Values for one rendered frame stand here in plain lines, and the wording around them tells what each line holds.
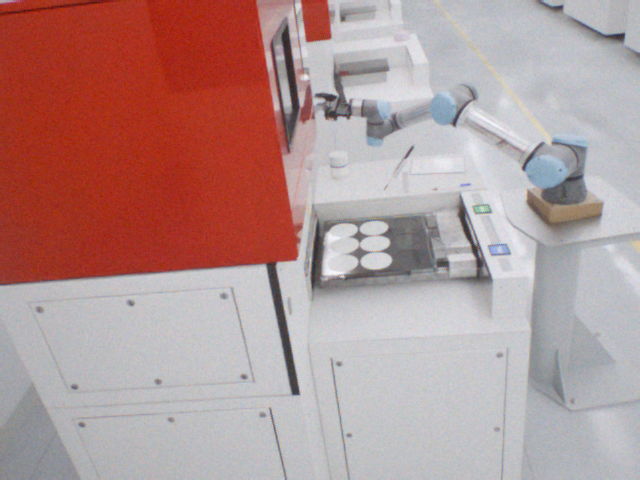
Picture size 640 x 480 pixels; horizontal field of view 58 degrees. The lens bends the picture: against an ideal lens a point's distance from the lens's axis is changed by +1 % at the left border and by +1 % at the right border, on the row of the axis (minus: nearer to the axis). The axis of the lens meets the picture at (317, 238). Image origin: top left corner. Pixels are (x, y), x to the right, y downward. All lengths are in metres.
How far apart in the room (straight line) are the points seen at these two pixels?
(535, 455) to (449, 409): 0.68
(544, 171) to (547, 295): 0.59
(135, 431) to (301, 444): 0.46
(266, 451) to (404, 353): 0.47
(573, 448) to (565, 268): 0.69
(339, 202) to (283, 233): 0.88
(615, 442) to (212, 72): 2.05
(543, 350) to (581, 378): 0.25
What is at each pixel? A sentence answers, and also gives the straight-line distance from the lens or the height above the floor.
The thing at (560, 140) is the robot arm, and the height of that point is 1.11.
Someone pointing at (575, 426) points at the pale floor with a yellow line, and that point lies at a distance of 2.62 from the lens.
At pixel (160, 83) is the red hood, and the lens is 1.18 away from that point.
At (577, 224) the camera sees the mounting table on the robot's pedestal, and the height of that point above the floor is 0.82.
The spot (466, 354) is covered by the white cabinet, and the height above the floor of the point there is 0.75.
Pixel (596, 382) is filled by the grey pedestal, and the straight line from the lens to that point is 2.79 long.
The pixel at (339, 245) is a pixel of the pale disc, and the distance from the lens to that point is 1.96.
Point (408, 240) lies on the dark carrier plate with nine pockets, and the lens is 1.96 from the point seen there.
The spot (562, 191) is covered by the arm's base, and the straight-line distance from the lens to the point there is 2.23.
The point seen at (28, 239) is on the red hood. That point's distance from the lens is 1.45.
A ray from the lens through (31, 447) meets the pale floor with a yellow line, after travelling 3.00.
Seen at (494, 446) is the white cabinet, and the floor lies 0.36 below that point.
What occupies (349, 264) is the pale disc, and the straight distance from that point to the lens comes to 1.86.
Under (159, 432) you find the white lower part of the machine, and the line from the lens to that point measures 1.73.
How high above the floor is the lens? 1.90
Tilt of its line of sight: 30 degrees down
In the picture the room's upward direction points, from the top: 8 degrees counter-clockwise
